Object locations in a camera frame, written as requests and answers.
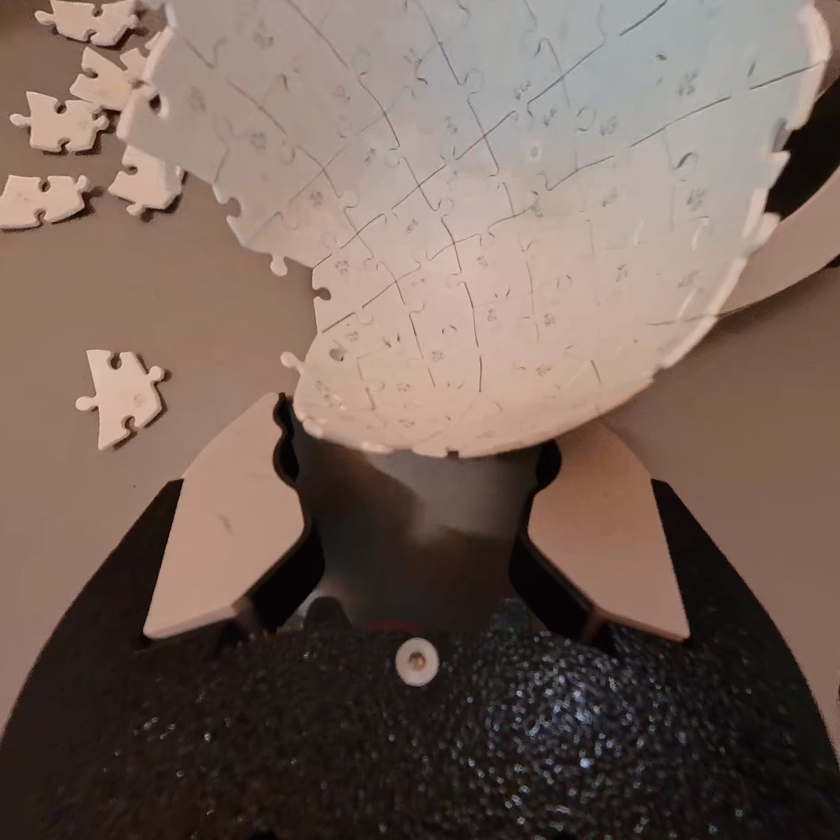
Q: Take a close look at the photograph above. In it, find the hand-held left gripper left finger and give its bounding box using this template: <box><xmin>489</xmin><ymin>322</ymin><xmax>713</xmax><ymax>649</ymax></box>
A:
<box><xmin>143</xmin><ymin>392</ymin><xmax>324</xmax><ymax>648</ymax></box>

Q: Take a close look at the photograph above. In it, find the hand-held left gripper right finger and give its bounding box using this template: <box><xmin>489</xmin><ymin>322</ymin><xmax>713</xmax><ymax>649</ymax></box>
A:
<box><xmin>511</xmin><ymin>421</ymin><xmax>692</xmax><ymax>647</ymax></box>

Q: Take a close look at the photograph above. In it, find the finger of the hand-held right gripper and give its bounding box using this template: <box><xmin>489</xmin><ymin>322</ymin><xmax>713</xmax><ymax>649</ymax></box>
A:
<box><xmin>718</xmin><ymin>98</ymin><xmax>840</xmax><ymax>317</ymax></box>

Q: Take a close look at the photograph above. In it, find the unfinished white puzzle ball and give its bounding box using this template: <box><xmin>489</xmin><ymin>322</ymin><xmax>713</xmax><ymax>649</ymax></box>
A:
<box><xmin>117</xmin><ymin>0</ymin><xmax>833</xmax><ymax>460</ymax></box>

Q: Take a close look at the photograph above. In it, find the curved white puzzle piece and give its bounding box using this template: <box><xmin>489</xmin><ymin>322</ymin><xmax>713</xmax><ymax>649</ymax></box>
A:
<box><xmin>74</xmin><ymin>349</ymin><xmax>166</xmax><ymax>452</ymax></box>

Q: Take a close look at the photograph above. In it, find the pile of white puzzle pieces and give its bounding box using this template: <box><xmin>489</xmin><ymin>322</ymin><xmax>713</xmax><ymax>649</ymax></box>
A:
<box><xmin>0</xmin><ymin>0</ymin><xmax>188</xmax><ymax>232</ymax></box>

